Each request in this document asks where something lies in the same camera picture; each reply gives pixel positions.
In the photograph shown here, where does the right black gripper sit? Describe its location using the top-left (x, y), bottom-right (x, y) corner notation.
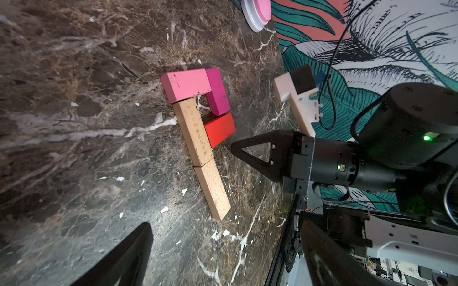
top-left (231, 130), bottom-right (361, 195)

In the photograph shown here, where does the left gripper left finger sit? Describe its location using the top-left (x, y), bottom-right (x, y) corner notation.
top-left (73, 222), bottom-right (154, 286)

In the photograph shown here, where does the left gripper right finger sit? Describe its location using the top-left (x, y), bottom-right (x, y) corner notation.
top-left (299, 220), bottom-right (394, 286)

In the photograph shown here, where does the red block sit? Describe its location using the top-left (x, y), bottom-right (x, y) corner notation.
top-left (204, 113), bottom-right (236, 148)

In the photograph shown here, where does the magenta block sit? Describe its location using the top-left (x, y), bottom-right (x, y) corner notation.
top-left (206, 68), bottom-right (230, 117)

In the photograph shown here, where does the natural wood block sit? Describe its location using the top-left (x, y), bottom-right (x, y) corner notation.
top-left (194, 159), bottom-right (231, 220)
top-left (172, 98), bottom-right (213, 167)

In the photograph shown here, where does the light pink block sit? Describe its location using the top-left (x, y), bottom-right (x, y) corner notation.
top-left (160, 69), bottom-right (212, 104)

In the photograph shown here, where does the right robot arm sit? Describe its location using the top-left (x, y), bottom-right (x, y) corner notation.
top-left (231, 83), bottom-right (458, 286)

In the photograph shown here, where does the pink round button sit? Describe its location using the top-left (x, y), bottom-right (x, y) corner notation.
top-left (241, 0), bottom-right (272, 33)

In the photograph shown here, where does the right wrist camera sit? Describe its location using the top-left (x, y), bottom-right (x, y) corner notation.
top-left (273, 64), bottom-right (323, 137)

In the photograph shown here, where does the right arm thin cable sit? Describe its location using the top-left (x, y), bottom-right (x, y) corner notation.
top-left (316, 0), bottom-right (380, 131)

